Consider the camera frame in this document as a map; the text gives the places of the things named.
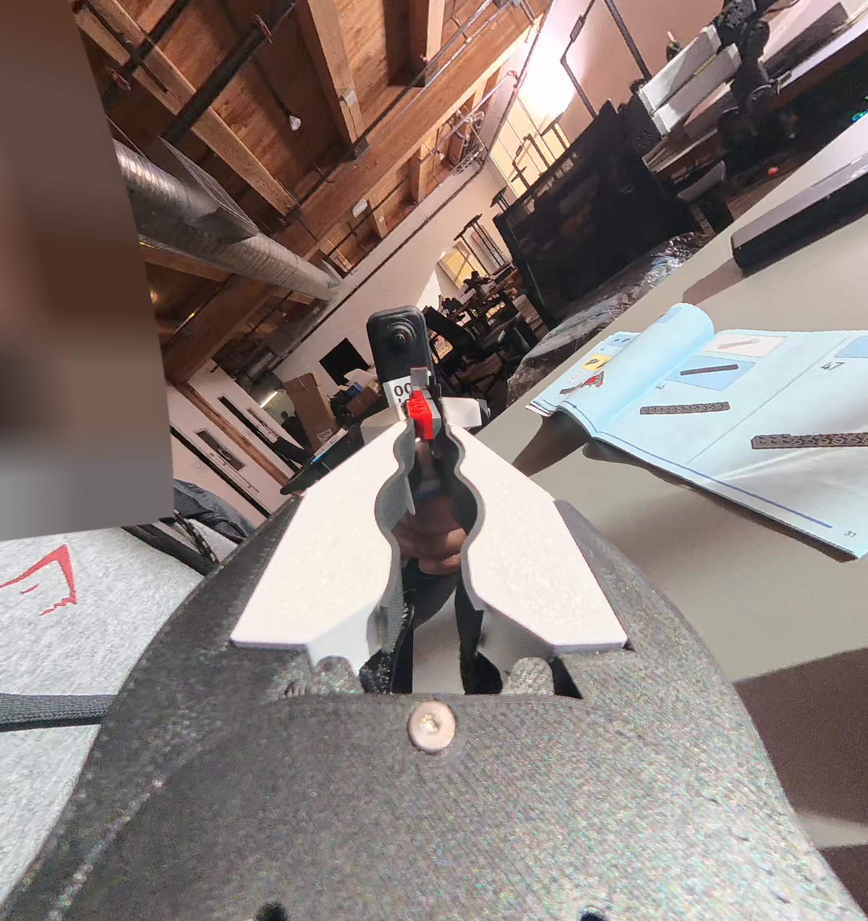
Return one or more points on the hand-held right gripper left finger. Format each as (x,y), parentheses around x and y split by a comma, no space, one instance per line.
(318,575)

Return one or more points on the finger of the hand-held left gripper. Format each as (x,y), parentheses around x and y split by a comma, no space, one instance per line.
(380,428)
(466,412)

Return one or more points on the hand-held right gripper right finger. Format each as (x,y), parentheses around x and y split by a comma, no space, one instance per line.
(542,575)

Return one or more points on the long black toy brick plate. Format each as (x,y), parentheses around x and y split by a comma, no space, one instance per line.
(437,417)

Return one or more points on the red toy brick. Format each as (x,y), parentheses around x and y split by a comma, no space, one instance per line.
(419,410)

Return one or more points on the small black robot arm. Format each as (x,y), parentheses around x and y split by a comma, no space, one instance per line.
(754,72)

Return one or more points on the grey desk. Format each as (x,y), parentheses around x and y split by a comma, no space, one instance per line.
(693,590)

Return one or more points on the person's left hand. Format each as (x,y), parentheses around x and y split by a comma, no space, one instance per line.
(434,532)

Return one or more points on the black monitor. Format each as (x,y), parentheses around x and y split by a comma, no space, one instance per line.
(344,360)

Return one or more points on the black table with yellow label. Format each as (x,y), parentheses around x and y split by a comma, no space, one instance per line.
(326,464)

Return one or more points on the tall cardboard box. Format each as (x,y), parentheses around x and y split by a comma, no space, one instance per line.
(308,410)

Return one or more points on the plastic-wrapped chair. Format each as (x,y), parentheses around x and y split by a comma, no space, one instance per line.
(585,324)

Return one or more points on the black mesh cabinet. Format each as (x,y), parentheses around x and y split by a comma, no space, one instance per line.
(585,216)

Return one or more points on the light blue instruction booklet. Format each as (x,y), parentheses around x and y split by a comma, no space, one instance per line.
(750,446)

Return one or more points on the person's grey shirt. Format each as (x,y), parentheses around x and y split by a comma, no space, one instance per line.
(31,633)

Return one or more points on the black office chair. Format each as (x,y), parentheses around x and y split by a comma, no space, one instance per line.
(704,183)

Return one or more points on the stacked white boxes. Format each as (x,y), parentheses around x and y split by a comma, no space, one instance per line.
(686,79)

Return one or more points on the black power adapter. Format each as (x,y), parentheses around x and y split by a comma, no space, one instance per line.
(815,216)

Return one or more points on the wooden work table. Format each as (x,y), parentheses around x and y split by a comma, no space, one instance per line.
(837,50)

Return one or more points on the silver ventilation duct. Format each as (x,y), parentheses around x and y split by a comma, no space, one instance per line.
(225,237)

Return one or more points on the black overhead stand frame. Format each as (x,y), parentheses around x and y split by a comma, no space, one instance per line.
(642,50)

